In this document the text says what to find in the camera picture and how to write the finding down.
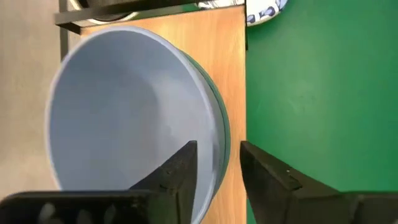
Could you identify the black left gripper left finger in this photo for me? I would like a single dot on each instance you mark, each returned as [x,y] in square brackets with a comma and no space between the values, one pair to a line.
[174,193]

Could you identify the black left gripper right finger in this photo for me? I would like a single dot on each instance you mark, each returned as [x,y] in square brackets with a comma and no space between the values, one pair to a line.
[280,202]

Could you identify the green plastic bowl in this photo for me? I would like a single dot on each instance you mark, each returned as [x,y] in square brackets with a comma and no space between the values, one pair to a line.
[225,124]

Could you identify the light blue plastic bowl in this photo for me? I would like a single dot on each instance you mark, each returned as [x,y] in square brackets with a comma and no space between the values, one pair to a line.
[124,109]

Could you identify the blue patterned paper bowl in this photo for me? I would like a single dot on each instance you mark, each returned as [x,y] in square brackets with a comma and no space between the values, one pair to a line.
[264,12]

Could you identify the green table mat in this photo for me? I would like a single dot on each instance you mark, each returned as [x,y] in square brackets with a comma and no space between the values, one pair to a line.
[311,93]

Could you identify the white plant pot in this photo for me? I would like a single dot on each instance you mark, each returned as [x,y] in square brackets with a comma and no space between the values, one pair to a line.
[134,14]

